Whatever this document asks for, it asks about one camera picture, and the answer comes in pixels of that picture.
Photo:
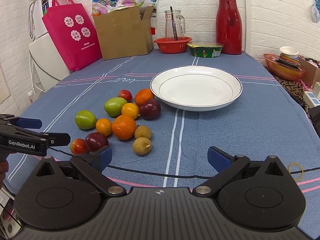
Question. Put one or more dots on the black stirrer in pitcher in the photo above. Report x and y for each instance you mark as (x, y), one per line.
(173, 24)

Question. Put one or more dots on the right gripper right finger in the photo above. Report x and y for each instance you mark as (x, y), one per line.
(228, 167)

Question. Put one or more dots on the cardboard box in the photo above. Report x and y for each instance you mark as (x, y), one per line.
(124, 33)

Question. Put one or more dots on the red thermos jug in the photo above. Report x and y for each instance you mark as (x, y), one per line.
(229, 27)

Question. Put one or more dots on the blue paper fan decorations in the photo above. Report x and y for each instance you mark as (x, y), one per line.
(315, 10)

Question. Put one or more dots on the person's left hand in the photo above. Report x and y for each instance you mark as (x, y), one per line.
(4, 167)

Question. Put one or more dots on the floral cloth in box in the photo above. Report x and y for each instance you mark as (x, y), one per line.
(101, 7)

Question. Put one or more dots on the small yellow orange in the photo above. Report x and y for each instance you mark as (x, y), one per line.
(131, 110)

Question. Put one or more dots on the dark plum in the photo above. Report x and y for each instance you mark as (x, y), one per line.
(150, 110)
(96, 141)

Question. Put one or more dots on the pink tote bag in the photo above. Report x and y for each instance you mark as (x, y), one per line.
(72, 33)

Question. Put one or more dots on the blue striped tablecloth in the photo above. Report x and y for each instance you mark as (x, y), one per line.
(263, 121)

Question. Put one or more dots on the brown kiwi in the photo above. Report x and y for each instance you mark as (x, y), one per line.
(142, 146)
(143, 131)

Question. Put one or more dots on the small red apple front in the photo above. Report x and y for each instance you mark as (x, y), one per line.
(79, 146)

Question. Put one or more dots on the red plastic basket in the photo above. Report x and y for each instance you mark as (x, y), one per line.
(171, 46)

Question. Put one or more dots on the large orange front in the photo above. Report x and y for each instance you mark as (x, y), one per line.
(123, 127)

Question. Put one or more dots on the green fruit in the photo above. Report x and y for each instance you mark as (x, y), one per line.
(114, 105)
(85, 120)

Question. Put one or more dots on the large orange back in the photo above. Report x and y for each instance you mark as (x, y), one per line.
(143, 96)

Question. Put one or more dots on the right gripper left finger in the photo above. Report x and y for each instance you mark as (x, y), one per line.
(90, 167)

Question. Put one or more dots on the large orange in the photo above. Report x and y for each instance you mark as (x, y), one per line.
(123, 127)
(143, 96)

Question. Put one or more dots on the white appliance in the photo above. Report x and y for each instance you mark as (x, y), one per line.
(44, 56)

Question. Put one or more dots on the glass pitcher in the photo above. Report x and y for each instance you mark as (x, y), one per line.
(180, 24)

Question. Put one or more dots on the dark plum front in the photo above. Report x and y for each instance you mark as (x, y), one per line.
(96, 141)

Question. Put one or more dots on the white paper cup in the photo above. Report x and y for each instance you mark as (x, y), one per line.
(289, 52)

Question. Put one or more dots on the small red apple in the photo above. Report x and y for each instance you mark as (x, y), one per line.
(79, 146)
(126, 94)

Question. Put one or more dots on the green instant noodle bowl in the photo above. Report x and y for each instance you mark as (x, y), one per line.
(205, 49)

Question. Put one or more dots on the small red apple back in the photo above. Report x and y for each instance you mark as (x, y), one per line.
(126, 94)

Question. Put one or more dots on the patterned brown cloth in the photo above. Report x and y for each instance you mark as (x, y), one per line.
(296, 91)

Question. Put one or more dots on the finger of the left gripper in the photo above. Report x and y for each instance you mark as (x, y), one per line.
(57, 139)
(29, 123)

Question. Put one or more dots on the yellow rubber band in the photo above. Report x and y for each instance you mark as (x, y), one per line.
(296, 170)

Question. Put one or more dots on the white ceramic plate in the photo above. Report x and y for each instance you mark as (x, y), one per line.
(196, 88)

